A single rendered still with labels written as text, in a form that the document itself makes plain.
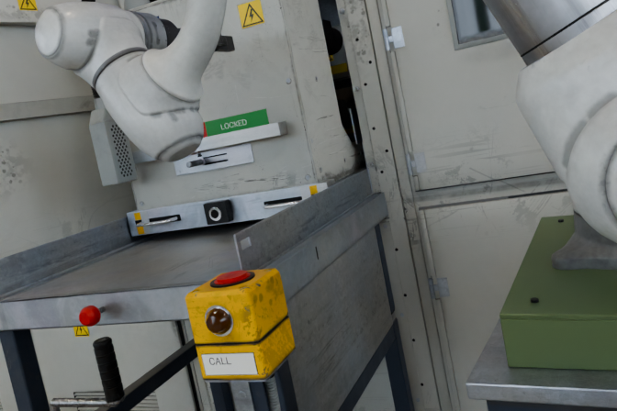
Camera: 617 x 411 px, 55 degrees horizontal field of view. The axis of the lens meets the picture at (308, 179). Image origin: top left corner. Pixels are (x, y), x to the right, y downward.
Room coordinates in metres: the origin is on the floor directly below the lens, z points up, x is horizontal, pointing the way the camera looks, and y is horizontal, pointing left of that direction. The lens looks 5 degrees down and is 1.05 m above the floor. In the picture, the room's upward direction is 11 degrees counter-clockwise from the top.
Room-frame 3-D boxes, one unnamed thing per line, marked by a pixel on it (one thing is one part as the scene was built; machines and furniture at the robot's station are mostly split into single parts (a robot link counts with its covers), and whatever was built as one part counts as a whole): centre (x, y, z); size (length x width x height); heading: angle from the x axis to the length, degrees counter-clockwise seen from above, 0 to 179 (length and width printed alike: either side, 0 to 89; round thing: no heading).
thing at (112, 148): (1.37, 0.43, 1.09); 0.08 x 0.05 x 0.17; 156
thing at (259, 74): (1.35, 0.21, 1.15); 0.48 x 0.01 x 0.48; 66
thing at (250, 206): (1.37, 0.20, 0.90); 0.54 x 0.05 x 0.06; 66
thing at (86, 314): (0.94, 0.38, 0.82); 0.04 x 0.03 x 0.03; 157
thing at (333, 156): (1.59, 0.10, 1.15); 0.51 x 0.50 x 0.48; 156
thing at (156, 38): (1.03, 0.24, 1.25); 0.09 x 0.06 x 0.09; 60
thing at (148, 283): (1.27, 0.24, 0.82); 0.68 x 0.62 x 0.06; 157
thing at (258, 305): (0.63, 0.10, 0.85); 0.08 x 0.08 x 0.10; 67
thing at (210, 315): (0.59, 0.12, 0.87); 0.03 x 0.01 x 0.03; 67
